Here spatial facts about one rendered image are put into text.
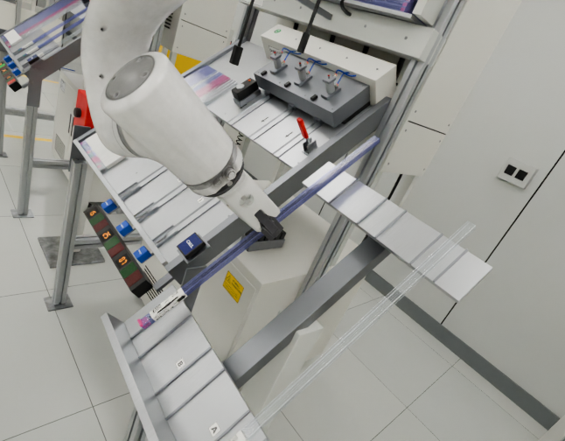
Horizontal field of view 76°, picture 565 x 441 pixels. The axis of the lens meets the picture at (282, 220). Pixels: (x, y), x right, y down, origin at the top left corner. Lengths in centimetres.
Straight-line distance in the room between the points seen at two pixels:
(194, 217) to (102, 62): 49
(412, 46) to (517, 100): 149
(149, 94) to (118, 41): 12
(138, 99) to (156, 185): 66
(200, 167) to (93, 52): 17
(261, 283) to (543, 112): 184
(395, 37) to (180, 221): 70
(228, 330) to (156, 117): 92
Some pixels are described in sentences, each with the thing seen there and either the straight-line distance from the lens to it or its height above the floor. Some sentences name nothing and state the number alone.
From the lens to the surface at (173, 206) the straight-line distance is 94.
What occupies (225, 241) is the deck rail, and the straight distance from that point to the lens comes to 85.
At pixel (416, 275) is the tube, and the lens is 54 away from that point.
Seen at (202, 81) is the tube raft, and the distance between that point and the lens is 134.
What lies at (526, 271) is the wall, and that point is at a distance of 241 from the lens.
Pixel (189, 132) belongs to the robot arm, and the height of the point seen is 110.
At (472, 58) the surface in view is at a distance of 135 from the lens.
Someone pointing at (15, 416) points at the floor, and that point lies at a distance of 146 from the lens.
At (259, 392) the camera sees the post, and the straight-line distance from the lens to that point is 73.
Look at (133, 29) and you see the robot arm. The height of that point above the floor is 117.
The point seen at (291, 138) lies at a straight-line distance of 99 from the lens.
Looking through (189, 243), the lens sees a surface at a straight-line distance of 79.
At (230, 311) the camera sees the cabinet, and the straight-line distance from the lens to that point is 119.
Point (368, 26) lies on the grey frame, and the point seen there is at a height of 135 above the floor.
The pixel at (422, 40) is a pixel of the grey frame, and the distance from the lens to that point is 102.
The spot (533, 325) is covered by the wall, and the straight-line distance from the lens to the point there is 247.
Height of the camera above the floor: 120
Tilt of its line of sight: 23 degrees down
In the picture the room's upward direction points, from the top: 23 degrees clockwise
